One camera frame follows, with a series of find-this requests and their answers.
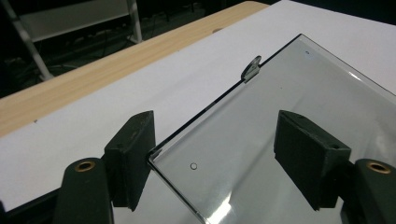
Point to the white metal stand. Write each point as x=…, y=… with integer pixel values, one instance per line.
x=77, y=17

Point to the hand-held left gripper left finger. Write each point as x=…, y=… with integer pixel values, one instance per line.
x=130, y=158

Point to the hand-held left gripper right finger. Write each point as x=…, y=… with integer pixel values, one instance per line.
x=308, y=155

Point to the wooden table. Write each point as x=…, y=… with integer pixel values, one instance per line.
x=93, y=74

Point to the clear plastic compartment box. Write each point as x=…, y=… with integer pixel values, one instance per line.
x=243, y=140

